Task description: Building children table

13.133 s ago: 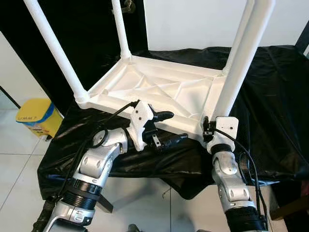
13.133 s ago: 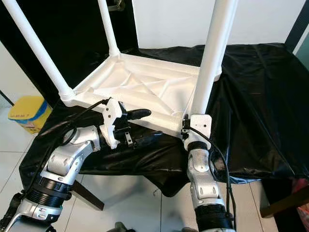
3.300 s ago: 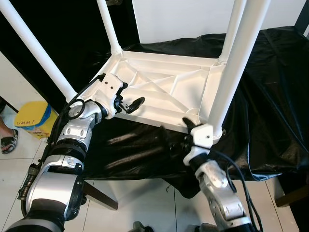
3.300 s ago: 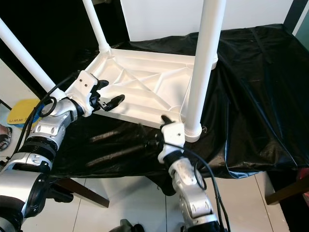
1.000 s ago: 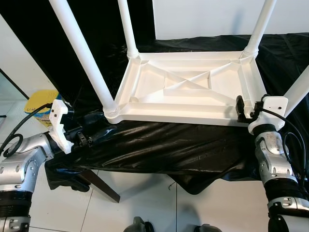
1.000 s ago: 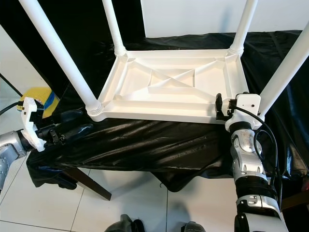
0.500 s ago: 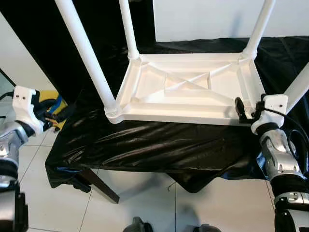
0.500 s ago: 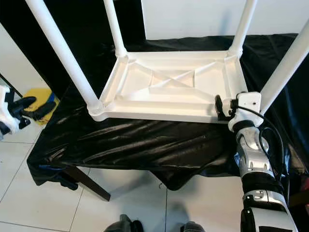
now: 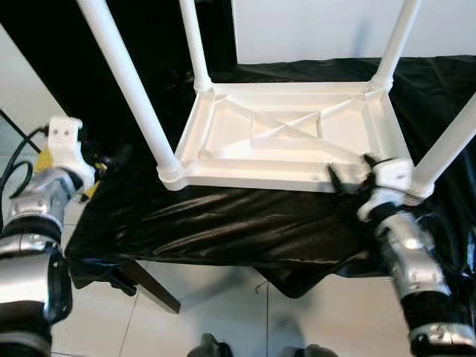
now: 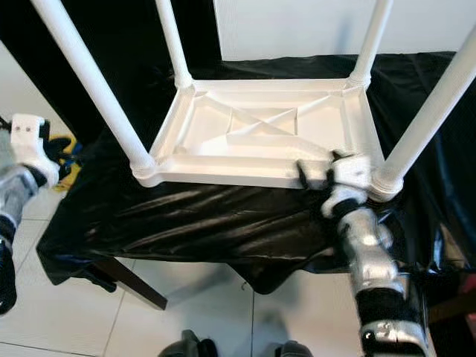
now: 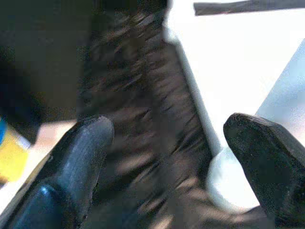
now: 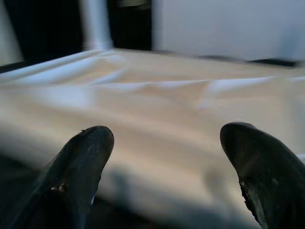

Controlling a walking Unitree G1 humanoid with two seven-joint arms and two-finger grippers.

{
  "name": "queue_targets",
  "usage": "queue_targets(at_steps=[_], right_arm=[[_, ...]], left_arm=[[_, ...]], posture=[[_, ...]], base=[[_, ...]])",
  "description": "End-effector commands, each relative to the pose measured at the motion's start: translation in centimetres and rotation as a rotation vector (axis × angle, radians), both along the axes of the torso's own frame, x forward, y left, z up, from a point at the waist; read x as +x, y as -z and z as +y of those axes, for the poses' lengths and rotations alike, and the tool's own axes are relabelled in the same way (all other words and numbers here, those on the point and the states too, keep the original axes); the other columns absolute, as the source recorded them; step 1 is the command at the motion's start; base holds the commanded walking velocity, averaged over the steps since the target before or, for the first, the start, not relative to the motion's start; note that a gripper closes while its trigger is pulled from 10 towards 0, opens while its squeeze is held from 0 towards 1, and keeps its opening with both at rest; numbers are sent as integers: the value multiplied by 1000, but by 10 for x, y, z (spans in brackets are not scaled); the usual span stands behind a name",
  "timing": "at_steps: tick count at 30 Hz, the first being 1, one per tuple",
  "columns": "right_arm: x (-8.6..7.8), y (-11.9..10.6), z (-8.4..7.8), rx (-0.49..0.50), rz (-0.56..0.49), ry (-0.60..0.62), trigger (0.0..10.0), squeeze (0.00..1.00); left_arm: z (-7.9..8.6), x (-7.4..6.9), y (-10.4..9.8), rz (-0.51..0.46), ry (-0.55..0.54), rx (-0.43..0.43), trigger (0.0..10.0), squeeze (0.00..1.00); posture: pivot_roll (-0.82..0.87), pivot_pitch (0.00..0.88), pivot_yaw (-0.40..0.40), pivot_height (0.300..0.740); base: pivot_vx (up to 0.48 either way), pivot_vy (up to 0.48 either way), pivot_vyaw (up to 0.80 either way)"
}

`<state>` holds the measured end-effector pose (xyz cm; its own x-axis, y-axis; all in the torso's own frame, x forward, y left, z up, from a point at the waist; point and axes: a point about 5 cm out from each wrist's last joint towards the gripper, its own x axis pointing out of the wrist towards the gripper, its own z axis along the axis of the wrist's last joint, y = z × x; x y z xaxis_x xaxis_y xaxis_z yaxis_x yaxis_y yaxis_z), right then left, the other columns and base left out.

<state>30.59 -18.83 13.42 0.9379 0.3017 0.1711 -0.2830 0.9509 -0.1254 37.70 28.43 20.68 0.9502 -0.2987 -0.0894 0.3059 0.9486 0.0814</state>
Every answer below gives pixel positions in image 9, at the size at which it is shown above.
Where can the white plastic table leg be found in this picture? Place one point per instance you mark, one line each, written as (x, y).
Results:
(446, 152)
(128, 82)
(195, 44)
(396, 44)

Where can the white plastic table top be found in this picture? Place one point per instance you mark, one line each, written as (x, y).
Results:
(260, 160)

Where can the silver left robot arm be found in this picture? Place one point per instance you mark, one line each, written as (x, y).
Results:
(37, 201)

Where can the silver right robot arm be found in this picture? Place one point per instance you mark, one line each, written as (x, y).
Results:
(413, 260)

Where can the yellow cardboard box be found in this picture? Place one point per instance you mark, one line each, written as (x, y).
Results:
(42, 160)

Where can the black glossy tablecloth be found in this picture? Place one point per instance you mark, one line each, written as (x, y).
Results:
(245, 223)

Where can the brown wooden table leg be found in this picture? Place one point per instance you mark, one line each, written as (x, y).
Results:
(152, 286)

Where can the grey right robot foot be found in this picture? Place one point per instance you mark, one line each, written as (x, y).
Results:
(309, 352)

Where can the grey robot foot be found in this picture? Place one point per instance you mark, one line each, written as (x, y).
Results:
(208, 348)
(309, 352)

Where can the grey left robot foot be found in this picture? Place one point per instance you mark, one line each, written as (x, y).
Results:
(208, 348)

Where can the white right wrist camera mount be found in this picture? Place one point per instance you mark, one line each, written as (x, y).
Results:
(393, 175)

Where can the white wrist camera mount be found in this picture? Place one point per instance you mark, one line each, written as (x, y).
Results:
(67, 145)
(393, 175)

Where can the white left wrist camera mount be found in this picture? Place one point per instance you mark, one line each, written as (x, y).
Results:
(67, 145)

